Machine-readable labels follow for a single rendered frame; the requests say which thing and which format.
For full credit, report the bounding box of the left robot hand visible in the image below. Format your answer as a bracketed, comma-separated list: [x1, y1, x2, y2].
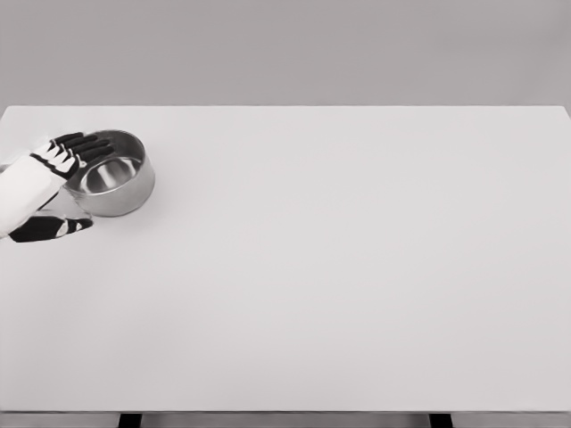
[0, 131, 116, 244]

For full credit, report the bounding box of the silver metal pot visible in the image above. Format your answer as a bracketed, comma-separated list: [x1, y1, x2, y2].
[42, 129, 156, 220]

